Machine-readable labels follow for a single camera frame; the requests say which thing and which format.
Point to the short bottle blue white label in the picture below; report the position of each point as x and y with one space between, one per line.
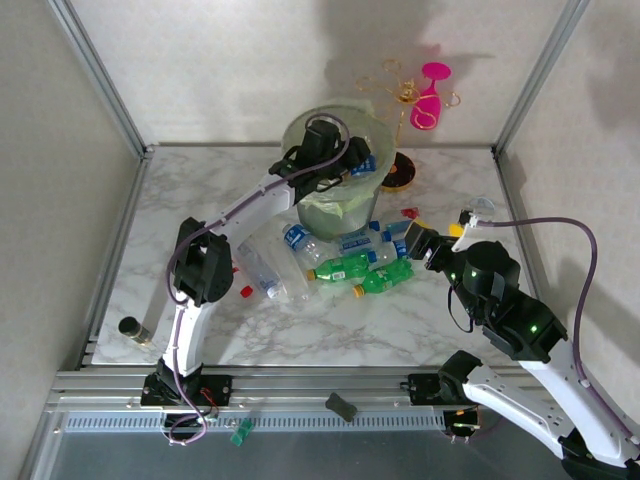
363 166

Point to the small red plastic piece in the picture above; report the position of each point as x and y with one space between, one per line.
410 213

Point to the green bottle yellow cap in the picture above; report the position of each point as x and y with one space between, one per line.
342 268
385 280

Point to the clear bottle blue text label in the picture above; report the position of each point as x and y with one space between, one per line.
357 243

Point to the large clear bottle green neckband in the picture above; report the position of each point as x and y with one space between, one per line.
290 275

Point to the clear bottle small blue label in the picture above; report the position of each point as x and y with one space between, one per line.
260 272

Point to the small clear bottle red cap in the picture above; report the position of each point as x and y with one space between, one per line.
245 292

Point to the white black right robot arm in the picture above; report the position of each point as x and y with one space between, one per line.
500 395

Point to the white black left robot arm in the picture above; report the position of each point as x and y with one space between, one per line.
190 330

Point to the green plastic bin liner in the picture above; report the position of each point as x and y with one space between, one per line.
330 200

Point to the metal mesh waste bin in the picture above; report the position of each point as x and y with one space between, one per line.
320 225

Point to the pink wine glass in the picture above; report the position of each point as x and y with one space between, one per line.
429 107

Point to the black bone-shaped clip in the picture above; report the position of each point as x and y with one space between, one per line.
341 406

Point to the grey metal panel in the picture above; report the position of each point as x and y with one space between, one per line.
325 457

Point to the small green clip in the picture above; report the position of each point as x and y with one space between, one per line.
241 432

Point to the dark can gold rim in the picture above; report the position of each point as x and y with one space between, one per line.
132 329

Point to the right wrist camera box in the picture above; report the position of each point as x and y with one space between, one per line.
472 231

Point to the aluminium side rail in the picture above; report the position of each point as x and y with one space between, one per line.
127 220
520 220

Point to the aluminium frame post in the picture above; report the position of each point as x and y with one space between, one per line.
100 75
542 75

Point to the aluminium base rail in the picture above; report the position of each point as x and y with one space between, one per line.
310 385

